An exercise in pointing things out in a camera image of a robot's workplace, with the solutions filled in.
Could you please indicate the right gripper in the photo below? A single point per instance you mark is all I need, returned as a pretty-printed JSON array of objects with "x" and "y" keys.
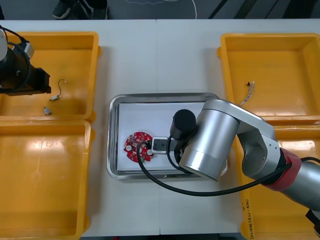
[{"x": 172, "y": 145}]

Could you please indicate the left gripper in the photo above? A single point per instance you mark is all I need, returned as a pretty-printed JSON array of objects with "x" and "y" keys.
[{"x": 40, "y": 81}]

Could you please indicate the small metal solenoid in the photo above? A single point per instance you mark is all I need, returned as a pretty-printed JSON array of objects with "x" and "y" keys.
[{"x": 47, "y": 111}]

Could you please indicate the round red circuit board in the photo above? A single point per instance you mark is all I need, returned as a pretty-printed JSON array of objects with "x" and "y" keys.
[{"x": 136, "y": 140}]

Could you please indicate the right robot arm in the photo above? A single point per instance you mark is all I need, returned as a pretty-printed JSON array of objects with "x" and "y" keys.
[{"x": 220, "y": 140}]

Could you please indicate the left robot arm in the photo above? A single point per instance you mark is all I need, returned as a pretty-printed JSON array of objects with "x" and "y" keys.
[{"x": 13, "y": 67}]

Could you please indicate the yellow-orange plastic bin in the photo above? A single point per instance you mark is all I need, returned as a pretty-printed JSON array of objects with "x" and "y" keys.
[
  {"x": 272, "y": 62},
  {"x": 265, "y": 212},
  {"x": 45, "y": 180},
  {"x": 70, "y": 60}
]

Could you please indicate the steel tray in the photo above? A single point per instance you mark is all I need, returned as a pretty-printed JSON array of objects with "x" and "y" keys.
[{"x": 113, "y": 140}]

